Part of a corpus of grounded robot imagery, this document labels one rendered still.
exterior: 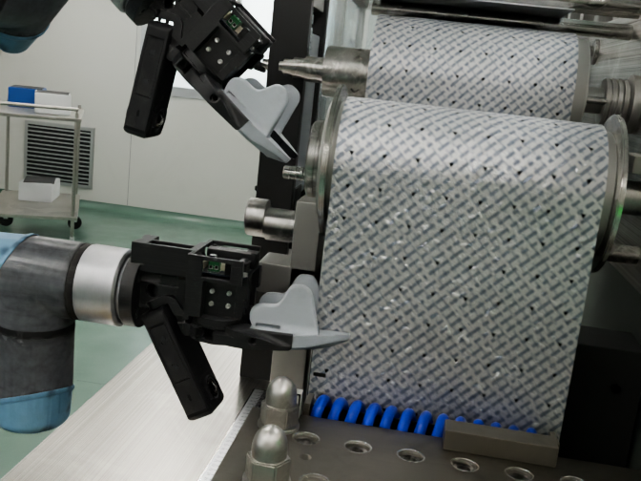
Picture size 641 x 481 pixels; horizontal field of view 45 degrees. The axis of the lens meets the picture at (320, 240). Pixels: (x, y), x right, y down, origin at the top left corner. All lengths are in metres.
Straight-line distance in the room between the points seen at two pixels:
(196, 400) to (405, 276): 0.23
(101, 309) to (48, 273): 0.06
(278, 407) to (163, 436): 0.30
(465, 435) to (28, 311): 0.41
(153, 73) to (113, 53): 6.00
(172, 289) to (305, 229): 0.15
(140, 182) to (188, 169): 0.44
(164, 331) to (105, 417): 0.28
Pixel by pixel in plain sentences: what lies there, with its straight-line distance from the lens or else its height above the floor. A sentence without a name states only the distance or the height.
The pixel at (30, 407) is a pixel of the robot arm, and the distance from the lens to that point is 0.82.
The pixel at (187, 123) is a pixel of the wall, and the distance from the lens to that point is 6.58.
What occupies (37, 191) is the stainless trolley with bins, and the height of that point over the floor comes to 0.33.
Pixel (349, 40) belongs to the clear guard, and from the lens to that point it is 1.74.
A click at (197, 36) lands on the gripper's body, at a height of 1.35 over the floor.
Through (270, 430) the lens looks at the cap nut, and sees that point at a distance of 0.59.
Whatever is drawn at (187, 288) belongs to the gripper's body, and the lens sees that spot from 0.71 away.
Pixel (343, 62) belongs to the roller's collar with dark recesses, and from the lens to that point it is 0.98.
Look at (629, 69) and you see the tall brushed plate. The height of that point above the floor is 1.38.
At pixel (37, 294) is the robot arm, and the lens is 0.77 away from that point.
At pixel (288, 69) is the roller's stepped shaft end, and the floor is 1.33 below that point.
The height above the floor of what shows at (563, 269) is 1.19.
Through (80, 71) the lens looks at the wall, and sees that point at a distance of 6.90.
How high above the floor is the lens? 1.33
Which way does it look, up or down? 12 degrees down
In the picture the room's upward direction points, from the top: 6 degrees clockwise
